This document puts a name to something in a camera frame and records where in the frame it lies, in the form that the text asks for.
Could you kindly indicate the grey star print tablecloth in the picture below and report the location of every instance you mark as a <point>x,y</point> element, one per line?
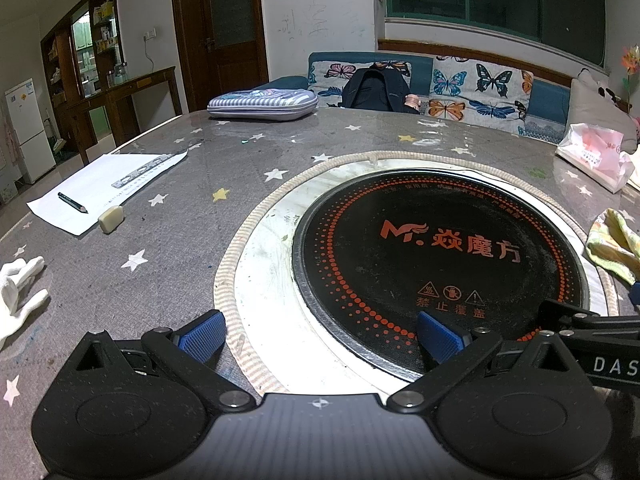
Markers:
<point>200,160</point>

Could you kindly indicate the dark wooden door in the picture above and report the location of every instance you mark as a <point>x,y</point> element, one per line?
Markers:
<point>230,10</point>

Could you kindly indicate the wooden display cabinet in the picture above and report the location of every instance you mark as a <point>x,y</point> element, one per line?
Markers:
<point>60,60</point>

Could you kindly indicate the round induction hob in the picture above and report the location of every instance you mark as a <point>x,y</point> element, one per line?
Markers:
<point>270,270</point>

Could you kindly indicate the clear plastic ruler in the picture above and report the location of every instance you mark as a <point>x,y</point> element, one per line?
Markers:
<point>145,169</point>

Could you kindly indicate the blue sofa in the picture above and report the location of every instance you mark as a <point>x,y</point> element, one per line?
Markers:
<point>545,102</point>

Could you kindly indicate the black backpack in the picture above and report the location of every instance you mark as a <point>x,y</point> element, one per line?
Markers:
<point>372,90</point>

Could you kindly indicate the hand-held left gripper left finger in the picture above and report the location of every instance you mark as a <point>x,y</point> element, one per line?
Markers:
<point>202,335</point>

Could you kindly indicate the white pink plastic bag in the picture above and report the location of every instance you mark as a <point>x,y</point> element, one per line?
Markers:
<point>595,152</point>

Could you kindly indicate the panda plush toy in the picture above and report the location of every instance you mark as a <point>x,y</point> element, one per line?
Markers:
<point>586,77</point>

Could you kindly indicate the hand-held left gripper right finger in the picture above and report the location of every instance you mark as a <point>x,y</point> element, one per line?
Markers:
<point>440,337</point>

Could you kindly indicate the dark pencil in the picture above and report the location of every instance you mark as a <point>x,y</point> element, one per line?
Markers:
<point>72,202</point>

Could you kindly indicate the black round induction cooker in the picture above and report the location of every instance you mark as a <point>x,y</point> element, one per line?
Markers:
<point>450,285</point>

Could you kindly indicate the colourful paper pinwheel flowers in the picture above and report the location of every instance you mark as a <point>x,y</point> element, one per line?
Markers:
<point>631,57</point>

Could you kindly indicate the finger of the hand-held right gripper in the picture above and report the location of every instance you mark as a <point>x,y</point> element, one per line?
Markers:
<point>635,294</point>
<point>575,317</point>

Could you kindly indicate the white paper sheet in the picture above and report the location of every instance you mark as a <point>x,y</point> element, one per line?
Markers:
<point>85,180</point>

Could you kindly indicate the cream eraser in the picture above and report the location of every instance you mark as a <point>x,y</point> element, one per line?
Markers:
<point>111,219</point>

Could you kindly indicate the grey pillow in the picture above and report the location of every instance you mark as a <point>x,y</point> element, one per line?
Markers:
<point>595,110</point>

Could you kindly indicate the colourful printed child's shirt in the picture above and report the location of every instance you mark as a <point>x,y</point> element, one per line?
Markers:
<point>615,245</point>

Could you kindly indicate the striped purple pencil case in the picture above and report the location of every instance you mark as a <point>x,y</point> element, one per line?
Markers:
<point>260,102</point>

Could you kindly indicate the small pink toy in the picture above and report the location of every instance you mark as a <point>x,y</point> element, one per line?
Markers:
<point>412,101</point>

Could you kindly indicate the butterfly print cushion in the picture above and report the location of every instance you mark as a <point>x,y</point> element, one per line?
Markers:
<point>330,75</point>
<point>475,90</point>

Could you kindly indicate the white cotton glove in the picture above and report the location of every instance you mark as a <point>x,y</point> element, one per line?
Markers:
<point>15,295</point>

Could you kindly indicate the white refrigerator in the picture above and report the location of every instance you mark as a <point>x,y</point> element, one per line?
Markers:
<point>27,130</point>

